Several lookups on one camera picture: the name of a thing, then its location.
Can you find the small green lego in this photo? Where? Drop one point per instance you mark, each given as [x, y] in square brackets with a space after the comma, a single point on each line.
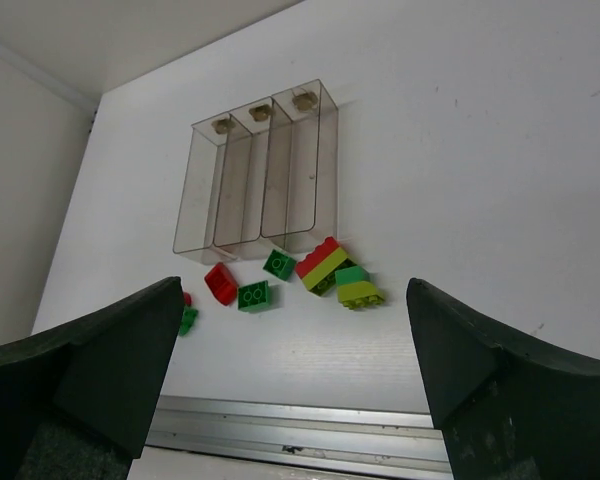
[350, 275]

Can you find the red square lego brick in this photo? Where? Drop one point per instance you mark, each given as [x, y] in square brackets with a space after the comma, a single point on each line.
[222, 284]

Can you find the long lime lego brick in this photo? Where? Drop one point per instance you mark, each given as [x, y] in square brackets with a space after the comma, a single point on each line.
[322, 278]

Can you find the long red lego brick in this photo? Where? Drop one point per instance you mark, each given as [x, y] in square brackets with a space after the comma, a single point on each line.
[315, 257]

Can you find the small green lego brick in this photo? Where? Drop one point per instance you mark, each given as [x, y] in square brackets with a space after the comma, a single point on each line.
[188, 319]

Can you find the lime curved lego brick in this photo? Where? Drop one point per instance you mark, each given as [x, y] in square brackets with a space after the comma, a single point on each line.
[359, 295]

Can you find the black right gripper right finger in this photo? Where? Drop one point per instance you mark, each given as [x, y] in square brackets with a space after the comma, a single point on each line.
[509, 405]

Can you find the green square lego brick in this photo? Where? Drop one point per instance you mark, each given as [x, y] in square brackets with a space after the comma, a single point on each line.
[280, 265]

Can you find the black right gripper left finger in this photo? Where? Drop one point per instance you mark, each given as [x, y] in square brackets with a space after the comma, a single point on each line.
[77, 400]

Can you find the left clear plastic bin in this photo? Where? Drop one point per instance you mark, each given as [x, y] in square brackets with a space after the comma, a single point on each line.
[195, 229]

